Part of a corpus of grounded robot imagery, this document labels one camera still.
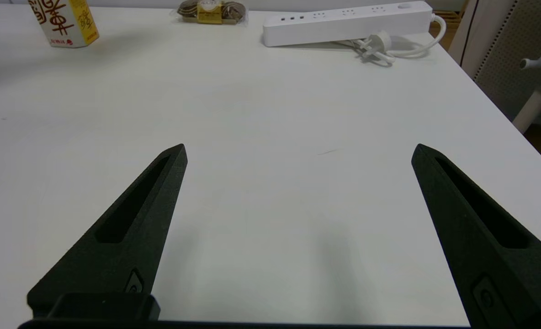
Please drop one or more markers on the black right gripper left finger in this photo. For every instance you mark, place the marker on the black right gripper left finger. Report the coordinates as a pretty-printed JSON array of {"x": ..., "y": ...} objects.
[{"x": 119, "y": 246}]

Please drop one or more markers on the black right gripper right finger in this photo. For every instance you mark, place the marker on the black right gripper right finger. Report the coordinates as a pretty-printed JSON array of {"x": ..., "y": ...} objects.
[{"x": 490, "y": 242}]

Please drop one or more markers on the tall yellow chips box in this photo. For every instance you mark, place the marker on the tall yellow chips box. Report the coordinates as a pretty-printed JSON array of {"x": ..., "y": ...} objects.
[{"x": 67, "y": 23}]

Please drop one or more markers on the packaged brown snack yellow label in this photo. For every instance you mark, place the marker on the packaged brown snack yellow label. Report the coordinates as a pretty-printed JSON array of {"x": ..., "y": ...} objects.
[{"x": 211, "y": 11}]

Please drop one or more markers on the white power strip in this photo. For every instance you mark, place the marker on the white power strip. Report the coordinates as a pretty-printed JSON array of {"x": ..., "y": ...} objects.
[{"x": 343, "y": 23}]

